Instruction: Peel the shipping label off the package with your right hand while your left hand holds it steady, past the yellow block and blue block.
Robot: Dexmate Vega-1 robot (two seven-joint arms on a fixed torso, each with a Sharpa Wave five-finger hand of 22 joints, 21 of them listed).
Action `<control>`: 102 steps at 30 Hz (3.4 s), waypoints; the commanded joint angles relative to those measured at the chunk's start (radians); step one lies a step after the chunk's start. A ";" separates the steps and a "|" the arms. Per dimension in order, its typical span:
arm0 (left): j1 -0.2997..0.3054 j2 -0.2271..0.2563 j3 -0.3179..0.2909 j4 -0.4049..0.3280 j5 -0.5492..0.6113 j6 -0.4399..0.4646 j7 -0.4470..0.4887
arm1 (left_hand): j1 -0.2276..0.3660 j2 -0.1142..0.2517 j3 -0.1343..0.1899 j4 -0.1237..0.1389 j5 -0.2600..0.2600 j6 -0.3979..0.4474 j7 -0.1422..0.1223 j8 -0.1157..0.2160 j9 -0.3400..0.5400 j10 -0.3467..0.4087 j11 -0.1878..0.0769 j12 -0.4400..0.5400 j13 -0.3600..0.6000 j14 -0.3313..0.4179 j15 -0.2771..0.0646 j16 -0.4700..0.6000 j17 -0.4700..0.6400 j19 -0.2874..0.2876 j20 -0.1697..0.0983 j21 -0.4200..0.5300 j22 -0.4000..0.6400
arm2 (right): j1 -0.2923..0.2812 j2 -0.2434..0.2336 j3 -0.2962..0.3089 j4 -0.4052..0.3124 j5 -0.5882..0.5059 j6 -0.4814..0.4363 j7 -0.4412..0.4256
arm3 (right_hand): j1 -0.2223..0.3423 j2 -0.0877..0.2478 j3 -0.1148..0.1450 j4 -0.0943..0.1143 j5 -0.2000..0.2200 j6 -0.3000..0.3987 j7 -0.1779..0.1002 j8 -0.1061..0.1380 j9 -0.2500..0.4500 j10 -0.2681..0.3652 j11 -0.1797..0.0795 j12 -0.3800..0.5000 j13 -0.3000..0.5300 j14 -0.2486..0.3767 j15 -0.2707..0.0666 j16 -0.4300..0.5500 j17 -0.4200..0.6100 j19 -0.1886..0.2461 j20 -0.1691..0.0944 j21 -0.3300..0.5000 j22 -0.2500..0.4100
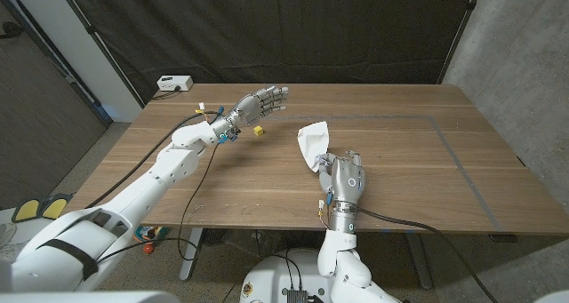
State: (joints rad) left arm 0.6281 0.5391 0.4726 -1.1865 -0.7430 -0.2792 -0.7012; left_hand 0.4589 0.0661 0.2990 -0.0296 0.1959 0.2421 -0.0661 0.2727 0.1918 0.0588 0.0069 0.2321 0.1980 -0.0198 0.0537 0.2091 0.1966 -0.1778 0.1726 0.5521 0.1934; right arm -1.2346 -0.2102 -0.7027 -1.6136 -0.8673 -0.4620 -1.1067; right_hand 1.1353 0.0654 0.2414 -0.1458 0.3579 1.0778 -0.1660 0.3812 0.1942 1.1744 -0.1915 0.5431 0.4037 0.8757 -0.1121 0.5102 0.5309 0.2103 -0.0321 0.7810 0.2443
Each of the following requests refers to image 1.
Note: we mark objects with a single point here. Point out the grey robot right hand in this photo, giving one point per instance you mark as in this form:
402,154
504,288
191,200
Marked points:
347,181

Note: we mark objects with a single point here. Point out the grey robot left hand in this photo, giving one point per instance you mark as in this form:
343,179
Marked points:
249,109

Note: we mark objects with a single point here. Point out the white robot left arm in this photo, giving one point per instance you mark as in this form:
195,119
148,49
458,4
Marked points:
133,196

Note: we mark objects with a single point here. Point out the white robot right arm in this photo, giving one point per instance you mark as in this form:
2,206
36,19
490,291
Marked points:
342,258

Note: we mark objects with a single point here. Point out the yellow block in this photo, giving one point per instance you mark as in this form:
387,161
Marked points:
258,130

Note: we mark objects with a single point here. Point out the white power strip box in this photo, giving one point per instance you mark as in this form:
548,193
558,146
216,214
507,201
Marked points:
174,82

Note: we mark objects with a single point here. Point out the black backdrop curtain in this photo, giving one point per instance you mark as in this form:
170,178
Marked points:
266,27

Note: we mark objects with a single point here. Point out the white robot torso base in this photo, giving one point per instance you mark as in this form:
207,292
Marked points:
275,276

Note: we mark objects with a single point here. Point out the black electronics box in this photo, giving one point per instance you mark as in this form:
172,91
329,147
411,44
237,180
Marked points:
297,296

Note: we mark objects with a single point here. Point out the white table leg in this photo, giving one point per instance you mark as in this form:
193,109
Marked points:
192,254

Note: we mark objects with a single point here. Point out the black backdrop stand pole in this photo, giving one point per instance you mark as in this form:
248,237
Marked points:
100,47
460,32

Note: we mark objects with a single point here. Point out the yellow black foot pedal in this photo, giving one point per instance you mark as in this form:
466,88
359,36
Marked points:
26,210
55,207

